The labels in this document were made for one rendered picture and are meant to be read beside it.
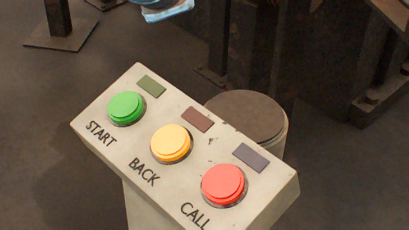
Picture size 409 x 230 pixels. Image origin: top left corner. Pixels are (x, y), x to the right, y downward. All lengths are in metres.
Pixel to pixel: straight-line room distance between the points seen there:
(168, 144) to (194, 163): 0.03
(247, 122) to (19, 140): 0.90
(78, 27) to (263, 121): 1.28
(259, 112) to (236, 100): 0.04
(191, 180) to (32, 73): 1.24
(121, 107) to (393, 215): 0.89
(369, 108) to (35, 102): 0.96
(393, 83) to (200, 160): 1.14
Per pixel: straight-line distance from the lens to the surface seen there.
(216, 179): 0.48
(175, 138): 0.51
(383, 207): 1.32
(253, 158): 0.49
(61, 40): 1.81
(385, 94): 1.54
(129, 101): 0.56
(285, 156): 1.36
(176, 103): 0.55
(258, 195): 0.48
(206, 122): 0.53
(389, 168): 1.42
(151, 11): 0.87
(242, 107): 0.70
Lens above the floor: 0.97
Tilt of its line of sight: 42 degrees down
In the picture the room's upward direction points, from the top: 2 degrees clockwise
